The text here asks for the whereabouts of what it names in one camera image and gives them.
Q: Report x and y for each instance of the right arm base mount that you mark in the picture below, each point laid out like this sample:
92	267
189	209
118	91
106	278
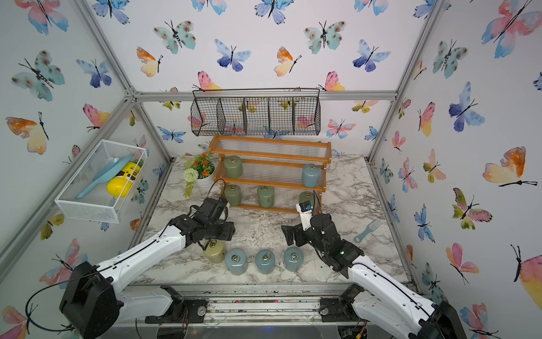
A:
340	309

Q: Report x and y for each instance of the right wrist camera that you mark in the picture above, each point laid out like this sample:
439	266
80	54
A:
305	210

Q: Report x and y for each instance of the white pot with flowers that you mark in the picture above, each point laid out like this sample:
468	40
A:
199	173

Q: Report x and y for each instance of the black wire wall basket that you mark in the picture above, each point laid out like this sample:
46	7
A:
268	112

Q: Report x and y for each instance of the yellow bottle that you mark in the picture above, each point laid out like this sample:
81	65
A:
121	184

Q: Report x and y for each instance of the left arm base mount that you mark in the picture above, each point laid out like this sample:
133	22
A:
182	310

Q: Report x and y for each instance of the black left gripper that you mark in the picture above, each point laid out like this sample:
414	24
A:
229	232

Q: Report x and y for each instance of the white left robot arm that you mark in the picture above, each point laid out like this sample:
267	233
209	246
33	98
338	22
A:
94	298

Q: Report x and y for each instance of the teal small brush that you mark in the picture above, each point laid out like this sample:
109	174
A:
370	228

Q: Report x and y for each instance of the green canister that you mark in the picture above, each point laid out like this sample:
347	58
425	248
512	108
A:
307	196
233	195
266	196
234	166

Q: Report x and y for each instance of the yellow canister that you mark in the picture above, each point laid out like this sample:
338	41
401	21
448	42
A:
215	251

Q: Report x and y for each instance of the wooden three-tier shelf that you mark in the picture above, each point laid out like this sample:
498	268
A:
272	162

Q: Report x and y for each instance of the teal dustpan scoop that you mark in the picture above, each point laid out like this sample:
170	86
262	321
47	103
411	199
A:
107	173

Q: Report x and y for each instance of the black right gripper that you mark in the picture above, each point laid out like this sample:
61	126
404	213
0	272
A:
290	235

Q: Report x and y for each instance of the white mesh wall basket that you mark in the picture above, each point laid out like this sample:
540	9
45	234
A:
99	187

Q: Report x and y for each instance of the blue canister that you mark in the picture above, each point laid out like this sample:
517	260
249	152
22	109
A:
311	175
236	261
293	258
265	261

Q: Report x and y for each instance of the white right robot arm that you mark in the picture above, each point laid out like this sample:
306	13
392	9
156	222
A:
374	295

